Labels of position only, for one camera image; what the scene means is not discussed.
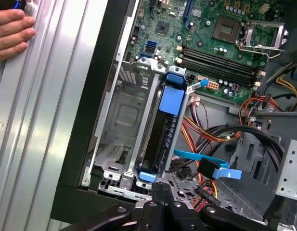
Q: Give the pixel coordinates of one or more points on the black open PC case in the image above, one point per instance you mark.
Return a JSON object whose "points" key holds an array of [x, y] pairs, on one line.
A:
{"points": [[90, 120]]}

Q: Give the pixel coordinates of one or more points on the CPU socket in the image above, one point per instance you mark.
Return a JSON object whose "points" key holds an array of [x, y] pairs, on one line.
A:
{"points": [[225, 28]]}

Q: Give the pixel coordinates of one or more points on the metal disk bay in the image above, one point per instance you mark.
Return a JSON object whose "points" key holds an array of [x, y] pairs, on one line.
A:
{"points": [[124, 115]]}

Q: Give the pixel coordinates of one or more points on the bare person hand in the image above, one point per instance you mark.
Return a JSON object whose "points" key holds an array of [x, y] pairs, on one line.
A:
{"points": [[11, 33]]}

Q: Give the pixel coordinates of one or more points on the black square chipset chip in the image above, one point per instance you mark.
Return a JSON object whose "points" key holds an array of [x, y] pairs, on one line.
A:
{"points": [[163, 28]]}

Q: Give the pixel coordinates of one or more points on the grey power supply box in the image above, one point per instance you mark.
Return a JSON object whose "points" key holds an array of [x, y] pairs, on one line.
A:
{"points": [[295, 36]]}

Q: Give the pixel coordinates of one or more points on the blue expansion slot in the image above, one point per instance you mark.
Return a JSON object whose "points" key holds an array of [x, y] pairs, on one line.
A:
{"points": [[188, 14]]}

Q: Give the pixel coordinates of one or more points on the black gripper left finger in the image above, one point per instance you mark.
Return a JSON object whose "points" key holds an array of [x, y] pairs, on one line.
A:
{"points": [[153, 216]]}

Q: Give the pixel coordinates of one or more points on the black RAM slot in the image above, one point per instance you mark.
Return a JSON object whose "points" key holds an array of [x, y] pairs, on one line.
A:
{"points": [[220, 58], [220, 63], [220, 72], [220, 68]]}

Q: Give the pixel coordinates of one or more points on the hard disk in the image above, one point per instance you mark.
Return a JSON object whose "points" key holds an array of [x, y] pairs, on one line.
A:
{"points": [[172, 98]]}

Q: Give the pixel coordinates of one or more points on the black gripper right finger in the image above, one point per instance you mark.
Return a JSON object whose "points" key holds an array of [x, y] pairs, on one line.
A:
{"points": [[182, 216]]}

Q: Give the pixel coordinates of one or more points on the green motherboard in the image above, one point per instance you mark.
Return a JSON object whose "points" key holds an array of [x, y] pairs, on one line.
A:
{"points": [[172, 43]]}

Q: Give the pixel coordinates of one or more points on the metal socket cover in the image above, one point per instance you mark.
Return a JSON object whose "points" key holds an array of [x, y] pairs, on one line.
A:
{"points": [[261, 47]]}

